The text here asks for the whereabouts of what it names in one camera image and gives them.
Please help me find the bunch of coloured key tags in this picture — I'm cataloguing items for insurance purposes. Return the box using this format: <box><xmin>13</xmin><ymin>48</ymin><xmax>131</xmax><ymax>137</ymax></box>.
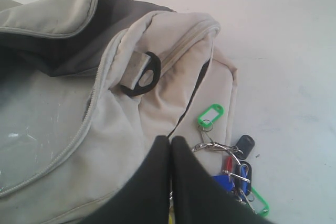
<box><xmin>171</xmin><ymin>104</ymin><xmax>269</xmax><ymax>223</ymax></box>

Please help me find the black D-ring right end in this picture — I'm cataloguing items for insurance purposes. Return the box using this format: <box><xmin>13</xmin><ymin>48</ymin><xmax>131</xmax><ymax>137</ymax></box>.
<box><xmin>120</xmin><ymin>51</ymin><xmax>161</xmax><ymax>97</ymax></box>

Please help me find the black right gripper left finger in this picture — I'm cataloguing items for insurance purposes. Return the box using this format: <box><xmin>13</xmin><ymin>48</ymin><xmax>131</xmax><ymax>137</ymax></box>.
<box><xmin>81</xmin><ymin>135</ymin><xmax>171</xmax><ymax>223</ymax></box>

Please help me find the clear plastic bottom sheet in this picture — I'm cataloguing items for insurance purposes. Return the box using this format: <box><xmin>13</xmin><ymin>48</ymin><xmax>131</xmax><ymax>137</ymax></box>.
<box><xmin>1</xmin><ymin>97</ymin><xmax>83</xmax><ymax>192</ymax></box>

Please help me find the cream fabric duffel bag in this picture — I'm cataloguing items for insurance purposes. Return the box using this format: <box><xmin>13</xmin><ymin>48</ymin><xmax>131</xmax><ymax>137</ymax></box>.
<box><xmin>1</xmin><ymin>0</ymin><xmax>237</xmax><ymax>210</ymax></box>

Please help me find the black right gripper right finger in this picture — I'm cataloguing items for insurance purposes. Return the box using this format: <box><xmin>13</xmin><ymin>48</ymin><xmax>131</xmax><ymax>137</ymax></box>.
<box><xmin>171</xmin><ymin>136</ymin><xmax>270</xmax><ymax>223</ymax></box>

